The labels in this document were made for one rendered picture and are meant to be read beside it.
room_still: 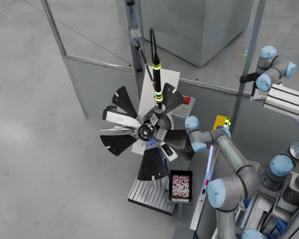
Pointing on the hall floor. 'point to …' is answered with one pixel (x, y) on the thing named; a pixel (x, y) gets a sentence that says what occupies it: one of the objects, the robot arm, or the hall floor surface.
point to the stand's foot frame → (151, 203)
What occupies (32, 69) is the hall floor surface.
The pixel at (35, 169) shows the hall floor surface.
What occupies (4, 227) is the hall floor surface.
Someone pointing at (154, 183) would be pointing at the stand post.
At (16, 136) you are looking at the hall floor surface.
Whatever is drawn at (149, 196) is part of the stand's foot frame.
